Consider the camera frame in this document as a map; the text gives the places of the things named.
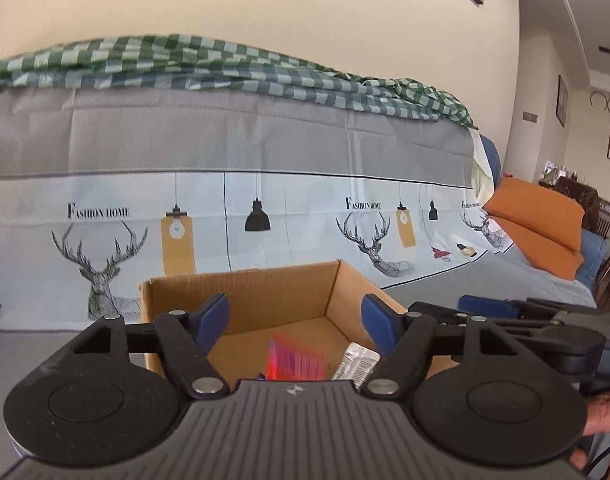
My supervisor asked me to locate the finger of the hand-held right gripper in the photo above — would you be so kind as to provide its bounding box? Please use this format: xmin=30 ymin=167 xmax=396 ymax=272
xmin=459 ymin=296 xmax=602 ymax=322
xmin=409 ymin=301 xmax=556 ymax=356

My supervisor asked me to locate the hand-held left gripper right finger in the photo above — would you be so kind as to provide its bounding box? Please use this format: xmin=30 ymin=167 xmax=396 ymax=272
xmin=361 ymin=294 xmax=508 ymax=402

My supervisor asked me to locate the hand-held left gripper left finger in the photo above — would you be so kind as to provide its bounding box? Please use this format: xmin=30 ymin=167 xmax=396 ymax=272
xmin=67 ymin=292 xmax=232 ymax=401

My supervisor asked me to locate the silver wrapper snack packet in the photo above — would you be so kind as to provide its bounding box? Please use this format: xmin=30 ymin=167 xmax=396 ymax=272
xmin=330 ymin=342 xmax=381 ymax=392

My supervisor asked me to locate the brown cardboard box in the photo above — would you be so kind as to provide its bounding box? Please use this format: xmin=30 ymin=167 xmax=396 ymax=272
xmin=138 ymin=259 xmax=461 ymax=393

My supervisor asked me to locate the small plain red packet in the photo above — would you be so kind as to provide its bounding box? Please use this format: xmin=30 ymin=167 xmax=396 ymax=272
xmin=266 ymin=332 xmax=327 ymax=382

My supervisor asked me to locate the person's right hand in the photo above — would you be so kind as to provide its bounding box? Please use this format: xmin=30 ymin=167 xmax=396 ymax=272
xmin=570 ymin=391 xmax=610 ymax=472

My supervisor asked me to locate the orange cushion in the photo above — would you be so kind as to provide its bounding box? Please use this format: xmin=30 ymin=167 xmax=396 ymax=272
xmin=484 ymin=176 xmax=586 ymax=252
xmin=489 ymin=216 xmax=585 ymax=282

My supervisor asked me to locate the blue pillow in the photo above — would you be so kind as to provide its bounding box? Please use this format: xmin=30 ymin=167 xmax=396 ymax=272
xmin=575 ymin=230 xmax=609 ymax=294

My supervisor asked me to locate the pale yellow cloth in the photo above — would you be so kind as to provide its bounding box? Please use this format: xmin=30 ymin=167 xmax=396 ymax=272
xmin=472 ymin=130 xmax=494 ymax=206

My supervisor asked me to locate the dark wooden cabinet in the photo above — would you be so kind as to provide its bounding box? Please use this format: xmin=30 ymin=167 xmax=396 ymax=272
xmin=555 ymin=176 xmax=602 ymax=235

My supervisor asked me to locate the grey deer print sofa cover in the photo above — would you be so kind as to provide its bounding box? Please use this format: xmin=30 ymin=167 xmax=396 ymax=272
xmin=0 ymin=85 xmax=598 ymax=463

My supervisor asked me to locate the green checked cloth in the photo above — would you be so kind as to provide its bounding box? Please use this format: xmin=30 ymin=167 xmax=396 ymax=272
xmin=0 ymin=34 xmax=478 ymax=128

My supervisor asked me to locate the small framed wall picture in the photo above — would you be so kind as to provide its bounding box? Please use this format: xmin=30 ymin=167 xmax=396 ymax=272
xmin=556 ymin=75 xmax=569 ymax=128

